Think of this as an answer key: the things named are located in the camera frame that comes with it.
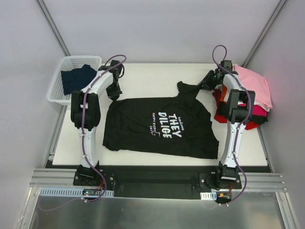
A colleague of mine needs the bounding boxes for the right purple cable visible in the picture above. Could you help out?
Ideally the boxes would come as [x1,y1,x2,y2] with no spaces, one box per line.
[212,44,251,208]

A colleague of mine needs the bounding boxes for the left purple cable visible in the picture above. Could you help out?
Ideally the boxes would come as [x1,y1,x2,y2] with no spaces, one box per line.
[38,54,127,211]

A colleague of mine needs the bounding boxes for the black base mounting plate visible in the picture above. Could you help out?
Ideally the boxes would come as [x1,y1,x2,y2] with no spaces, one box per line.
[73,166,242,199]

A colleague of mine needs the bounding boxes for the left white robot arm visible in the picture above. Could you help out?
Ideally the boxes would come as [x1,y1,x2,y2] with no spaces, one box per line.
[71,60,124,186]

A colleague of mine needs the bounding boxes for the aluminium frame rail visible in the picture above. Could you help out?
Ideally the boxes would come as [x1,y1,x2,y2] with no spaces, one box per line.
[29,168,288,192]

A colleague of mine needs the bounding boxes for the pink t shirt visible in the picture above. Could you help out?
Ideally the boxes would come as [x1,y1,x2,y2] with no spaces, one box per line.
[233,64,273,112]

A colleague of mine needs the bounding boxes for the magenta t shirt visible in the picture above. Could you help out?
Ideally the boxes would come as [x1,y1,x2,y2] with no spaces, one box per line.
[252,105,268,117]

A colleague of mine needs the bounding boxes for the navy blue t shirt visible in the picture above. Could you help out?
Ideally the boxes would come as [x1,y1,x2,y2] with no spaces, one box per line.
[61,64,97,95]

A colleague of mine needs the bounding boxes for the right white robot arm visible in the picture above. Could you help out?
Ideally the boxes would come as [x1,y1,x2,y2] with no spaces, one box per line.
[198,60,255,190]

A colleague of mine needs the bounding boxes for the white plastic laundry basket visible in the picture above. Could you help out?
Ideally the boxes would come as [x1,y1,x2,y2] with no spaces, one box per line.
[47,55,102,106]

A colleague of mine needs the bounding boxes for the right white cable duct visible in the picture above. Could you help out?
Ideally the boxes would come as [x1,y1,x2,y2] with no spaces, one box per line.
[200,192,217,201]

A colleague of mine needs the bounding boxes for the white cable duct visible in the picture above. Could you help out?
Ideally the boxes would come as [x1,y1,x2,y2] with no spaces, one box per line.
[40,187,114,198]
[200,192,217,201]

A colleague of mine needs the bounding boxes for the purple cable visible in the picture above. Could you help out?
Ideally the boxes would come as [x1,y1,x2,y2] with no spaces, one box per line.
[212,44,251,208]
[38,54,127,211]

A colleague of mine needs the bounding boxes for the red t shirt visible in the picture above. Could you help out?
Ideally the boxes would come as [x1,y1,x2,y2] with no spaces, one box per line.
[212,89,259,130]

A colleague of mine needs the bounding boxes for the left white cable duct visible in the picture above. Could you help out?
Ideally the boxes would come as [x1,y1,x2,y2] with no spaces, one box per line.
[40,187,114,198]

